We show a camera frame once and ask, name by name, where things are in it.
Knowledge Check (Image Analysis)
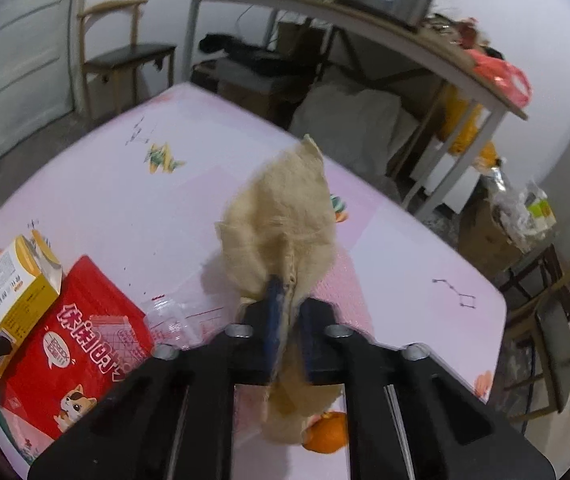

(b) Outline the white orange medicine box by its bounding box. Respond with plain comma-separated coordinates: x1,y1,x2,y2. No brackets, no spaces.
0,230,63,376

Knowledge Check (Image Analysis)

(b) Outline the brown paper bag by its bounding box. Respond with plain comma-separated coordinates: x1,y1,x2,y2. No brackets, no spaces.
215,136,339,444

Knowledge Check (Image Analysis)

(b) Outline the clear zip bag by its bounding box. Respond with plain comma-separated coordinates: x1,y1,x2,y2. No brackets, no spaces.
142,294,237,349

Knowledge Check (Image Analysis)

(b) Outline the red snack bag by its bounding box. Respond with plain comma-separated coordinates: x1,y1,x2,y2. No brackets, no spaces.
0,256,153,464

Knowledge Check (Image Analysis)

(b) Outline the orange peel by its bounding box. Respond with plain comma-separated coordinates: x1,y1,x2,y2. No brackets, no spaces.
302,411,349,454

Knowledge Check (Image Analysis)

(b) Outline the cardboard box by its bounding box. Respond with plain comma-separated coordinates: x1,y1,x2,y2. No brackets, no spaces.
457,200,524,280

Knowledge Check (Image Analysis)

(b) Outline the wooden chair black seat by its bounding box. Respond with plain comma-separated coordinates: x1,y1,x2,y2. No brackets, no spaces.
504,271,570,424

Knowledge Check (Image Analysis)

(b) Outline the yellow plastic bag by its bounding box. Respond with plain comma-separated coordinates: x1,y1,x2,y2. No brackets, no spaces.
436,87,498,171

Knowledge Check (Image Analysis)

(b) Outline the wooden side table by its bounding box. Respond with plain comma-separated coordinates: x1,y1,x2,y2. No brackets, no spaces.
181,0,527,220

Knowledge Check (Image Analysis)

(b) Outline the white door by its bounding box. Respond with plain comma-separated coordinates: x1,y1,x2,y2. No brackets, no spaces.
0,0,74,157

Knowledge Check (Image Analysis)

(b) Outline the orange plastic bag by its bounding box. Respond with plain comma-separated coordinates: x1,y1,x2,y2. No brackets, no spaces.
466,49,532,108

